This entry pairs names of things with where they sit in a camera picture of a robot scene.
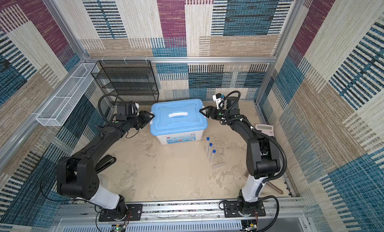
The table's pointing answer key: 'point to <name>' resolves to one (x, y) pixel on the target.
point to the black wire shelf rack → (130, 81)
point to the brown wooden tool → (275, 187)
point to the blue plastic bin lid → (177, 116)
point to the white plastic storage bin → (175, 133)
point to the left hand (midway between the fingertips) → (154, 114)
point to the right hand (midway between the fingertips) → (202, 113)
